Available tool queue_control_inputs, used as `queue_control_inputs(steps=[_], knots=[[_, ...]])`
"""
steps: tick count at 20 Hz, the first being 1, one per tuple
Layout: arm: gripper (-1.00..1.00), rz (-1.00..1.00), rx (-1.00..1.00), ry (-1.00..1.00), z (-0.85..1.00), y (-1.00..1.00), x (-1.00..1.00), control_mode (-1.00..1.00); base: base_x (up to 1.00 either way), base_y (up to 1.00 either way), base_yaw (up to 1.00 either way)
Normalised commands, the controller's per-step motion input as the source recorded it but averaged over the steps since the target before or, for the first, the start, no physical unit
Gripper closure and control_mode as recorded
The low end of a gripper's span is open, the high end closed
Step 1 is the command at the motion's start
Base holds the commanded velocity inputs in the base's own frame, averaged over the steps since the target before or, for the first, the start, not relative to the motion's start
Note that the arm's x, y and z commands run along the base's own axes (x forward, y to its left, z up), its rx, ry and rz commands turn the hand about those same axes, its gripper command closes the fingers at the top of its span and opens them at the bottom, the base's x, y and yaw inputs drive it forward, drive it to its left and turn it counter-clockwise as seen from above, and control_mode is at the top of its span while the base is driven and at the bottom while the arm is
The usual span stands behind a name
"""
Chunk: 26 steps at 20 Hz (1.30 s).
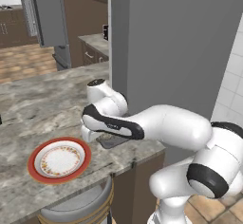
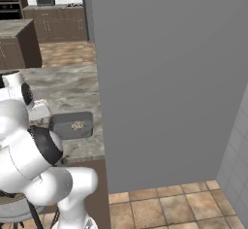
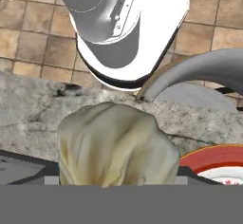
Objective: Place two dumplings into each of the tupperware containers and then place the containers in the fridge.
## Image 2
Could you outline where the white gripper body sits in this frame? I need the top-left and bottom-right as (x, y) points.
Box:
(28, 98), (53, 123)

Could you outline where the grey tupperware container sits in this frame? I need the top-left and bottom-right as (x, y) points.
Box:
(50, 111), (95, 141)

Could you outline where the grey fridge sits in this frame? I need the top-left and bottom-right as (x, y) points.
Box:
(80, 0), (248, 195)

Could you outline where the pale dumpling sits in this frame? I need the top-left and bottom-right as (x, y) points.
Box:
(71, 120), (85, 131)

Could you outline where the brown kitchen island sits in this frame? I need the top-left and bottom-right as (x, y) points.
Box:
(0, 17), (44, 71)

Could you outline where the brown base cupboard run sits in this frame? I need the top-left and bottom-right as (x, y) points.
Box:
(21, 4), (88, 45)

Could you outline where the brown counter cabinet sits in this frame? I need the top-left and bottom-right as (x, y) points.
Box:
(61, 156), (111, 229)

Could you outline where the grey stool with black legs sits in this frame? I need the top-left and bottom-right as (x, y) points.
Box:
(0, 192), (61, 229)

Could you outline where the black built-in oven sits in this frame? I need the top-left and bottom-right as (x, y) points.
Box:
(0, 1), (24, 21)

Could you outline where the black hob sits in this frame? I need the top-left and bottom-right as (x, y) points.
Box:
(65, 2), (84, 8)

